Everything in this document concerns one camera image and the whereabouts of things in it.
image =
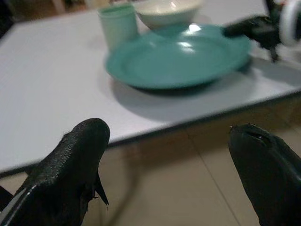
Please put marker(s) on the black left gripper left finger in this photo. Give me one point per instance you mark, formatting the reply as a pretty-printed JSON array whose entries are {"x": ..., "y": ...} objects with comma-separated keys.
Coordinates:
[{"x": 58, "y": 176}]

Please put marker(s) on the light green cup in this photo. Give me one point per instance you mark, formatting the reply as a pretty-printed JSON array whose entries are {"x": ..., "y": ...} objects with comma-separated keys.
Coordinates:
[{"x": 118, "y": 26}]

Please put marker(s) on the white bowl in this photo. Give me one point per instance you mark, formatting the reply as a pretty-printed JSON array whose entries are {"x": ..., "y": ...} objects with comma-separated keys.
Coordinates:
[{"x": 164, "y": 14}]

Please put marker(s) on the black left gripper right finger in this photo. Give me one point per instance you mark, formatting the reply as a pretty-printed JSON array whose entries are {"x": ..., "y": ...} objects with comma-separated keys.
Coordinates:
[{"x": 270, "y": 176}]

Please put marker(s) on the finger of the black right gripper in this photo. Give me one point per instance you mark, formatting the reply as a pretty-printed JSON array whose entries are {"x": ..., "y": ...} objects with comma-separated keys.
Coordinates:
[{"x": 242, "y": 28}]

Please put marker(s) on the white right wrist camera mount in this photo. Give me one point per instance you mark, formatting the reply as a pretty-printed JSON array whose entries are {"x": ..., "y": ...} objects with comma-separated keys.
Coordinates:
[{"x": 288, "y": 28}]

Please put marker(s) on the teal plate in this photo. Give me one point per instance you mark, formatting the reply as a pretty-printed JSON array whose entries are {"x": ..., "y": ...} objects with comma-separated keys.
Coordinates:
[{"x": 176, "y": 61}]

